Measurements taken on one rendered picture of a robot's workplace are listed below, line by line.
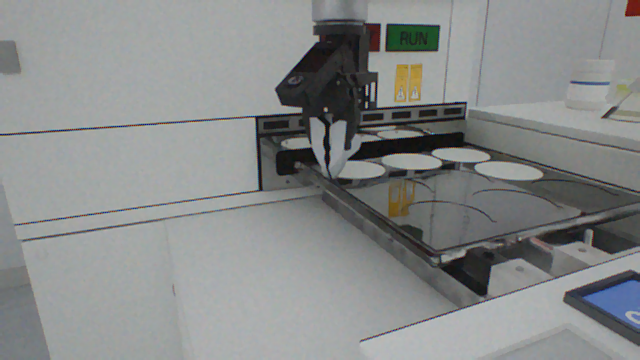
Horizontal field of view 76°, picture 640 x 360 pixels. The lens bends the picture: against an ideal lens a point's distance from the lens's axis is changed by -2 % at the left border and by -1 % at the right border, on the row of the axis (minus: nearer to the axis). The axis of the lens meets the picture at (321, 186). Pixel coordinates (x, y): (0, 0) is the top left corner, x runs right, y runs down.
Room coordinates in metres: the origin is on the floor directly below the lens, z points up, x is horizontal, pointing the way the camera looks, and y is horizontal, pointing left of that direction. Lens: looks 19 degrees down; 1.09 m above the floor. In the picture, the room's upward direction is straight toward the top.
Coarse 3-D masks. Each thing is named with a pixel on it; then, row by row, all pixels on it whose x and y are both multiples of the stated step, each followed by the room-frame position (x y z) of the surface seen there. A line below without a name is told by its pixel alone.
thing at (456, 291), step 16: (336, 208) 0.65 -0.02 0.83; (352, 224) 0.59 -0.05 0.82; (368, 224) 0.55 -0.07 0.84; (384, 240) 0.51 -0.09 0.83; (400, 256) 0.48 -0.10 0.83; (416, 272) 0.44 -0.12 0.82; (432, 272) 0.42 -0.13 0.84; (448, 272) 0.40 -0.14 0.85; (464, 272) 0.40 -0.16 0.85; (448, 288) 0.39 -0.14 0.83; (464, 288) 0.37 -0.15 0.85; (480, 288) 0.37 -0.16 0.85; (464, 304) 0.37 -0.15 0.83
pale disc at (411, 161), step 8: (384, 160) 0.68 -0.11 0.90; (392, 160) 0.68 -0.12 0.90; (400, 160) 0.68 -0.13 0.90; (408, 160) 0.68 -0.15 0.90; (416, 160) 0.68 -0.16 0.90; (424, 160) 0.68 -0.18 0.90; (432, 160) 0.68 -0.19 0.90; (408, 168) 0.64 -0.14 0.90; (416, 168) 0.64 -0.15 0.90; (424, 168) 0.64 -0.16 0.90
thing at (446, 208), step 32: (352, 160) 0.69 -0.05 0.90; (448, 160) 0.68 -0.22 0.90; (512, 160) 0.68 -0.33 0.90; (352, 192) 0.52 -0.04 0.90; (384, 192) 0.52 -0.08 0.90; (416, 192) 0.52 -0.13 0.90; (448, 192) 0.52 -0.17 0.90; (480, 192) 0.52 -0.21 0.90; (512, 192) 0.52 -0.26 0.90; (544, 192) 0.52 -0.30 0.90; (576, 192) 0.52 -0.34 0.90; (608, 192) 0.52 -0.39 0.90; (416, 224) 0.42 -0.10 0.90; (448, 224) 0.42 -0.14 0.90; (480, 224) 0.42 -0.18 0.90; (512, 224) 0.42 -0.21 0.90; (544, 224) 0.42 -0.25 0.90
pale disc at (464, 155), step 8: (432, 152) 0.74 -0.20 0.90; (440, 152) 0.74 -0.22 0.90; (448, 152) 0.74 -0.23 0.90; (456, 152) 0.74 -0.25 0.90; (464, 152) 0.74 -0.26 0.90; (472, 152) 0.74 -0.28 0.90; (480, 152) 0.74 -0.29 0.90; (456, 160) 0.68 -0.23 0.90; (464, 160) 0.69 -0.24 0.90; (472, 160) 0.69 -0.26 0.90; (480, 160) 0.69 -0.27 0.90
